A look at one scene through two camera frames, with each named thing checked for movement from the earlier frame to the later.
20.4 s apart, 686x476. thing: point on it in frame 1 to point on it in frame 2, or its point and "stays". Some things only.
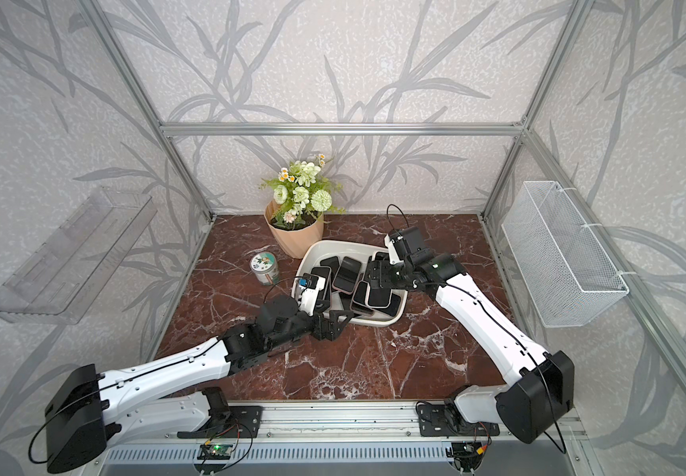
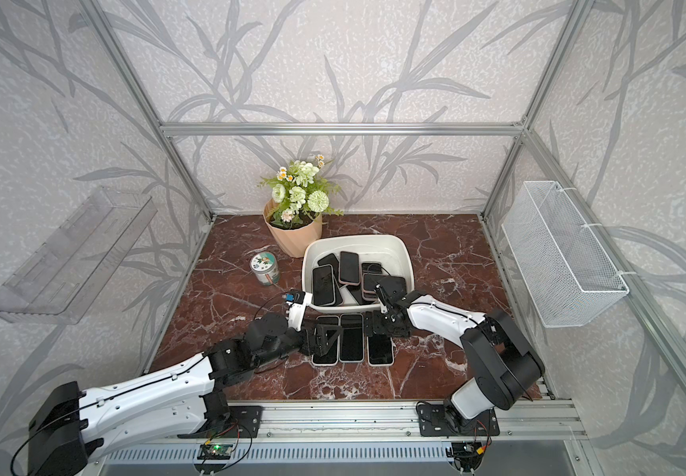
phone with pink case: (324, 272) to (332, 355)
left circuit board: (214, 451) stays
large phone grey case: (360, 298) to (323, 286)
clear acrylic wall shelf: (66, 275) stays
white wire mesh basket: (555, 258) stays
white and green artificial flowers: (301, 190) stays
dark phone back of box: (332, 262) stays
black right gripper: (378, 274) to (374, 324)
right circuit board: (468, 452) stays
